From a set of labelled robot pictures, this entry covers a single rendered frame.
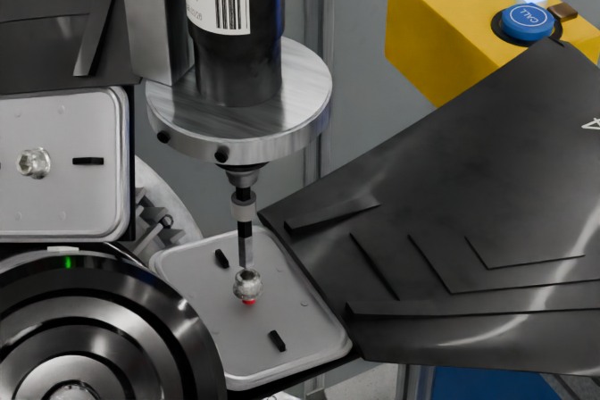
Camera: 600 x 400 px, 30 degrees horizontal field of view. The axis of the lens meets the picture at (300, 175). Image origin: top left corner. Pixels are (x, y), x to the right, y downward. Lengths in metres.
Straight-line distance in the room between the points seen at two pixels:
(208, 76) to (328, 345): 0.14
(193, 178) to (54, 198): 0.97
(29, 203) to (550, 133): 0.28
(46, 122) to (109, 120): 0.03
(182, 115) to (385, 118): 1.16
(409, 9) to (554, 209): 0.40
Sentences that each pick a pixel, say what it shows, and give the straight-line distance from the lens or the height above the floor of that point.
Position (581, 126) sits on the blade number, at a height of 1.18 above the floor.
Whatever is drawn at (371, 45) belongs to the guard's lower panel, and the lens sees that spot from 1.46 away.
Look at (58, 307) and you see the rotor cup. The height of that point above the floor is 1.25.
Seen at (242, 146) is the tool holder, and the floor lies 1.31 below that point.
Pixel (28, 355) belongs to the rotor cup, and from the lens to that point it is 0.42.
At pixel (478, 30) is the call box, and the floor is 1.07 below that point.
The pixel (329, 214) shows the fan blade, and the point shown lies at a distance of 0.54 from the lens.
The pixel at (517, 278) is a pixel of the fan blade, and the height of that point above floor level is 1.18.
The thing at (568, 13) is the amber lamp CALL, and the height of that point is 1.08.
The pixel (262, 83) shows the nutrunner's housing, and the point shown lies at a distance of 0.41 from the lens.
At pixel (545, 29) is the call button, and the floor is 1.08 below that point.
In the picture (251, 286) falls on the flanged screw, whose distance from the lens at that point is 0.49.
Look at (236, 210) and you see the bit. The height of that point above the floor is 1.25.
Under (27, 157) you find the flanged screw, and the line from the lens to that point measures 0.48.
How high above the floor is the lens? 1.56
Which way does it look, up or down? 41 degrees down
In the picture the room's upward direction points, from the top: straight up
